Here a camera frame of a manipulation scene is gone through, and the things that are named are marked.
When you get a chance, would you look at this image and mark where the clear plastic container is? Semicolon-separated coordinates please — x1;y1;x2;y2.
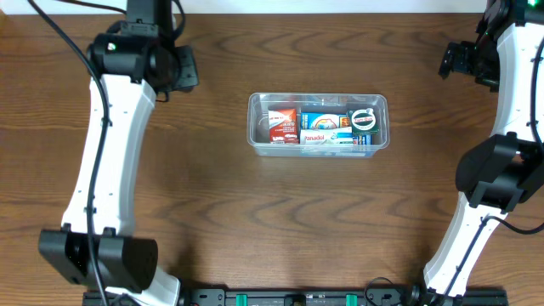
247;93;390;158

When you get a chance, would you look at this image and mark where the red medicine box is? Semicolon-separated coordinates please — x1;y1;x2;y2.
268;109;299;144

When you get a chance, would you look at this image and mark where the dark green round-label packet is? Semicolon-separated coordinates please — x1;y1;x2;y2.
346;108;379;136

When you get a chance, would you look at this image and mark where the blue Kool Fever box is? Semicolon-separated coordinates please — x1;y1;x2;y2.
300;112;372;145

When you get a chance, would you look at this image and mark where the white Panadol box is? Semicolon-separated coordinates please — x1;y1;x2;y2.
300;127;354;145

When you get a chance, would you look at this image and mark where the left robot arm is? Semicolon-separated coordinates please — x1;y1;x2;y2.
38;1;199;305

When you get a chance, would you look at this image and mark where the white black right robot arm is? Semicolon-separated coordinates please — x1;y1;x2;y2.
416;0;543;305

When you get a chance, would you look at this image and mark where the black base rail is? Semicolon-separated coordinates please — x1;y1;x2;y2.
82;287;509;306

